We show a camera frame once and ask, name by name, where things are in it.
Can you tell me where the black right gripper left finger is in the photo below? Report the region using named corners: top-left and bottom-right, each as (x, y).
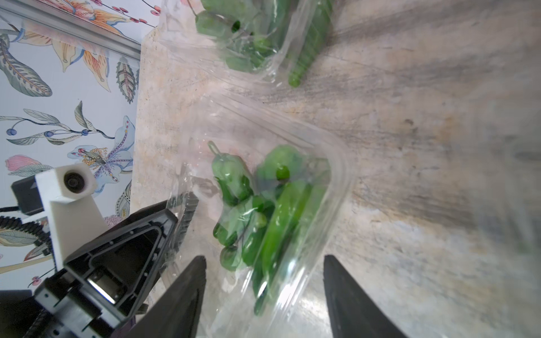
top-left (122, 255), bottom-right (207, 337)

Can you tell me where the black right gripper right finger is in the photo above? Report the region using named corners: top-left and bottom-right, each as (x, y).
top-left (323, 255), bottom-right (406, 338)

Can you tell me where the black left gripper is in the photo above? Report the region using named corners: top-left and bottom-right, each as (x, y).
top-left (1, 192), bottom-right (199, 337)

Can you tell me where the clear pepper container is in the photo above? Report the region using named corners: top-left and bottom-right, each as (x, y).
top-left (164, 92), bottom-right (353, 337)
top-left (159, 0), bottom-right (336, 90)

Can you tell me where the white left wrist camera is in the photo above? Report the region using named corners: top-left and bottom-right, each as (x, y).
top-left (35, 163), bottom-right (108, 270)

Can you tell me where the left aluminium corner post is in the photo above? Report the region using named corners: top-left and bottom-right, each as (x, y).
top-left (1, 1), bottom-right (141, 60)

